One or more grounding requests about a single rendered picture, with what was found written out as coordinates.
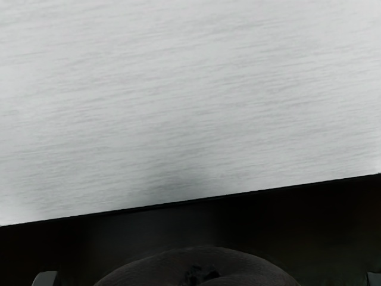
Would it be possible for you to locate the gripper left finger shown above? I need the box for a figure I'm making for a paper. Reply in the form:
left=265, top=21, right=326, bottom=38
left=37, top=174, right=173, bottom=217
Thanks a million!
left=31, top=271, right=60, bottom=286

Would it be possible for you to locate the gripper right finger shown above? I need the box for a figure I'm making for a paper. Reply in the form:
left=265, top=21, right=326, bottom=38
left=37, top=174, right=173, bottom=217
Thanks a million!
left=366, top=271, right=381, bottom=286

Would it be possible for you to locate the dark brown round fruit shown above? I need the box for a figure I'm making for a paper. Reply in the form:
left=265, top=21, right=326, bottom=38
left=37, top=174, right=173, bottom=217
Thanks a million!
left=93, top=245, right=302, bottom=286

